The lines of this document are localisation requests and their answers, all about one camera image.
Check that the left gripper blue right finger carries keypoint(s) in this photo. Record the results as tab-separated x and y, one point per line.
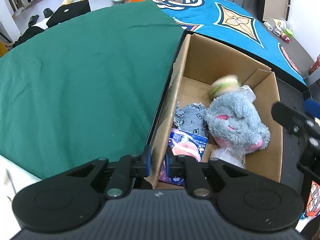
201	179

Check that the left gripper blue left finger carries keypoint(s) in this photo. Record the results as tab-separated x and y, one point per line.
118	178

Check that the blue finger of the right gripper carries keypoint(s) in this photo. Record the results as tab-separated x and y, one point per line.
299	125
312	107

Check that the clear plastic bag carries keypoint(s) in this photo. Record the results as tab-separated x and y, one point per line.
234	155

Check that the blue patterned fabric pouch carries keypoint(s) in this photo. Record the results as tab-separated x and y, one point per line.
190	119

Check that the grey plush mouse toy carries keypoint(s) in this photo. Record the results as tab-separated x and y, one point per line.
234	119

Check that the plush hamburger toy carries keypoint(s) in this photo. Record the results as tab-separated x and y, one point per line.
224	85

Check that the cardboard box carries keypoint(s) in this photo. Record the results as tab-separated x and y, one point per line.
199	63

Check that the white soft bundle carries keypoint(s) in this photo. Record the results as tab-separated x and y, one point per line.
248	92

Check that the green cup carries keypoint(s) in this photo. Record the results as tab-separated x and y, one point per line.
288	32

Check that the white plastic jar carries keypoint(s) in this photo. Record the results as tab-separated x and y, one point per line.
281	23

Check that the green cloth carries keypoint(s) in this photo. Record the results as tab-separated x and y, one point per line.
86	88

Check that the blue patterned blanket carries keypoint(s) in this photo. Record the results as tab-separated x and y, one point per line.
243	196

